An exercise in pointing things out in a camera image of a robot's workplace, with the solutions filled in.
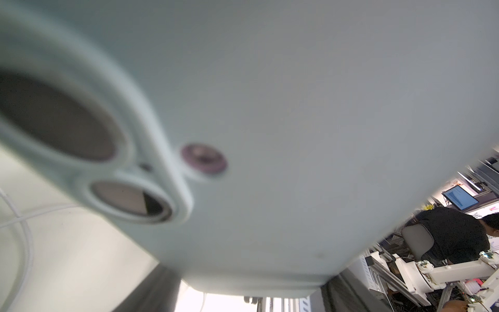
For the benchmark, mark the person in black shirt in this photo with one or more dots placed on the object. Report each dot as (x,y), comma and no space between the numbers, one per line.
(458,237)

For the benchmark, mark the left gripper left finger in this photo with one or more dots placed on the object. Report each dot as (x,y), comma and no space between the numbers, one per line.
(158,292)

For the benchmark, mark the phone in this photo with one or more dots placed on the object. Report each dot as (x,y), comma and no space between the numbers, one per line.
(252,147)

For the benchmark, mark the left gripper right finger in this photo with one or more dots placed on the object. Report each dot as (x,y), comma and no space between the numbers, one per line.
(345,293)

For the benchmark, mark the computer monitor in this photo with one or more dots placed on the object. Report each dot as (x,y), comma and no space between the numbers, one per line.
(460,198)

